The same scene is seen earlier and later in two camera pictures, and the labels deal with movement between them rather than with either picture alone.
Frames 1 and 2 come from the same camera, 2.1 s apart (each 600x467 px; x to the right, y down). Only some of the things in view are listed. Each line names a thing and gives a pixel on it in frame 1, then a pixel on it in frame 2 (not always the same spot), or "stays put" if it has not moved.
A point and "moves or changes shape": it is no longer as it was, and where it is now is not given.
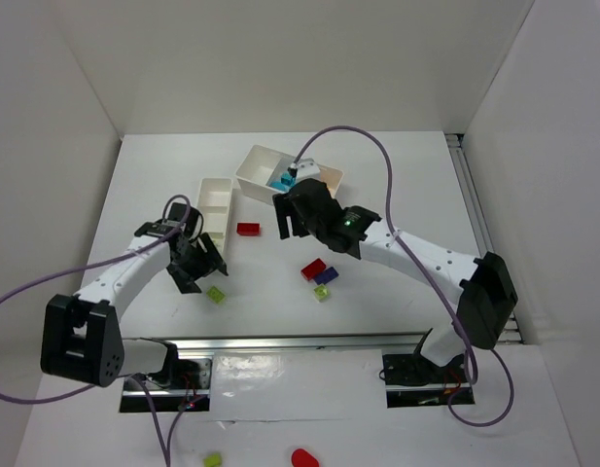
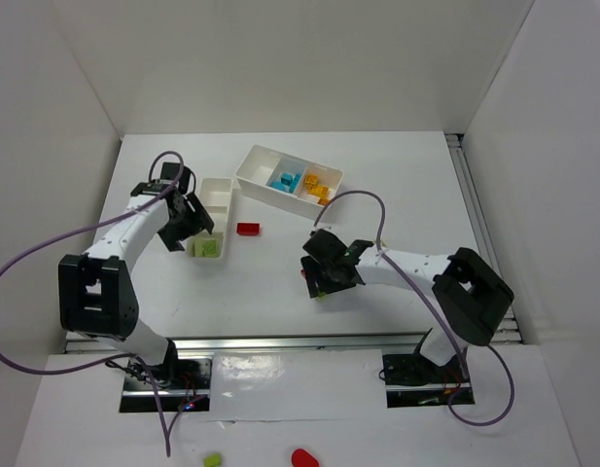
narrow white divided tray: x=213 y=201 stays put
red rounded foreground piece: x=301 y=458 stays put
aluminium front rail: x=396 y=342 stays put
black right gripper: x=296 y=209 to x=314 y=278
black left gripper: x=197 y=264 to x=189 y=226
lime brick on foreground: x=213 y=460 stays put
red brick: x=248 y=229 stays put
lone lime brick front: x=215 y=294 moves or changes shape
